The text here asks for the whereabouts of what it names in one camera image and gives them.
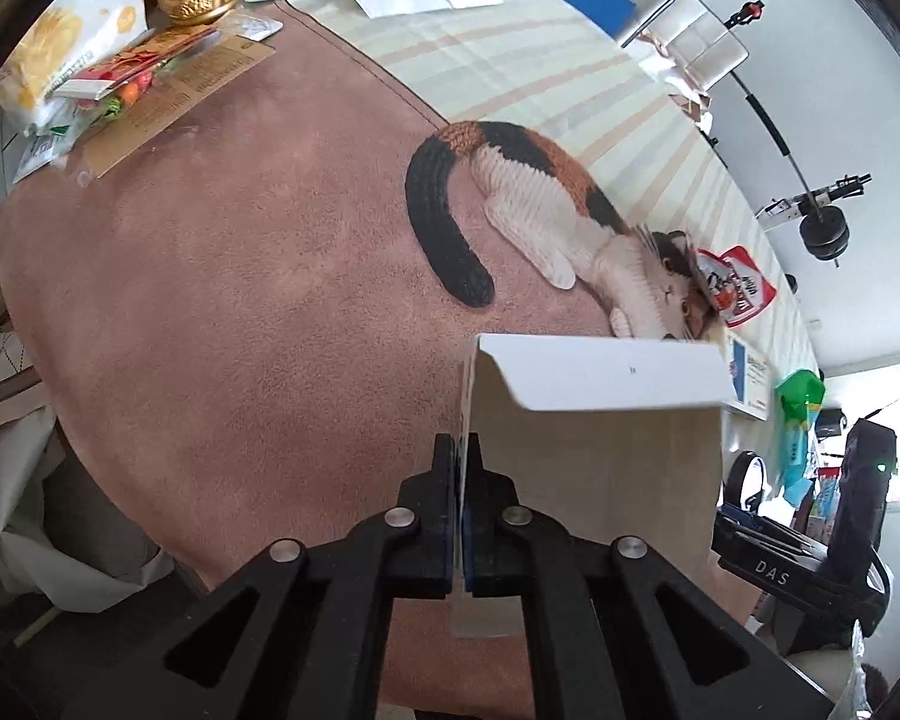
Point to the white tote bag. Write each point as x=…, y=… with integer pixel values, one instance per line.
x=15, y=390

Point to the yellow chips bag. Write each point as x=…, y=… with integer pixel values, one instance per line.
x=67, y=60

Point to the cat print tablecloth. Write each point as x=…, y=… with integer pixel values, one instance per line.
x=232, y=277

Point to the person's right hand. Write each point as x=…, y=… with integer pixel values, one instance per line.
x=821, y=686

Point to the teal tissue packet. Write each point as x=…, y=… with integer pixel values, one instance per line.
x=799, y=457

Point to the brown paper card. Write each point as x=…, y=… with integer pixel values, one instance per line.
x=180, y=101

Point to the green white small packet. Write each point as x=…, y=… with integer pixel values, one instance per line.
x=45, y=150

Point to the white sachet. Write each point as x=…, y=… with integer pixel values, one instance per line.
x=261, y=28

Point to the green plastic bag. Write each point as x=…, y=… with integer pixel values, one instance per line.
x=801, y=394

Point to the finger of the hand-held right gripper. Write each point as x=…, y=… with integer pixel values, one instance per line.
x=787, y=546
x=757, y=525

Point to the white cardboard box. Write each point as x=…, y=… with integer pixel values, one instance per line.
x=607, y=465

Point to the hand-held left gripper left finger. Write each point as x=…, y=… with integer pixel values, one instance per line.
x=435, y=540

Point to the blue white medicine box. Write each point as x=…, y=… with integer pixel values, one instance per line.
x=751, y=382

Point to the red black pole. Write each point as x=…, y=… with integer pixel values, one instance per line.
x=750, y=13

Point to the red snack packet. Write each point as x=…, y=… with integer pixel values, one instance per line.
x=135, y=64

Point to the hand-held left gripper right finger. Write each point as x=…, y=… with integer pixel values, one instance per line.
x=480, y=540

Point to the white barbell rack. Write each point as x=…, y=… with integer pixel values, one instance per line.
x=810, y=199

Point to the beige clothes pile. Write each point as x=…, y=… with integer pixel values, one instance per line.
x=686, y=86

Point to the red snack wrapper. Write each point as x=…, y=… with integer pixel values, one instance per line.
x=735, y=285

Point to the barbell with black plates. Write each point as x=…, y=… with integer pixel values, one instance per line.
x=825, y=232

